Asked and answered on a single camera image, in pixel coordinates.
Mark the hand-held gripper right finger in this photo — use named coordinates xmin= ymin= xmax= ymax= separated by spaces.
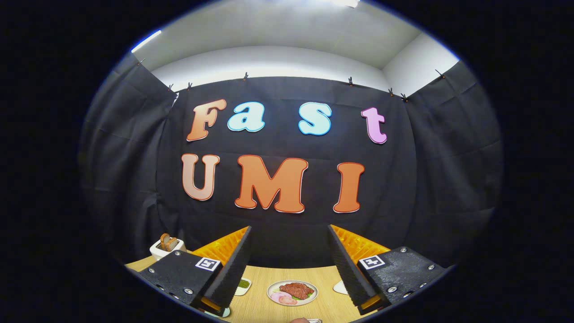
xmin=326 ymin=224 xmax=456 ymax=315

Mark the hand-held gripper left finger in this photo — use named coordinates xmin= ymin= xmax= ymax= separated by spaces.
xmin=127 ymin=226 xmax=252 ymax=317

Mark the white oval plate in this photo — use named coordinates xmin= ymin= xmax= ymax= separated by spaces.
xmin=267 ymin=280 xmax=318 ymax=306

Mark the brown steak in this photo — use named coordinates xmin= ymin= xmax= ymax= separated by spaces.
xmin=279 ymin=282 xmax=314 ymax=300

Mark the white toaster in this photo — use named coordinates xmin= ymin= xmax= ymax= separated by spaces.
xmin=149 ymin=239 xmax=187 ymax=262

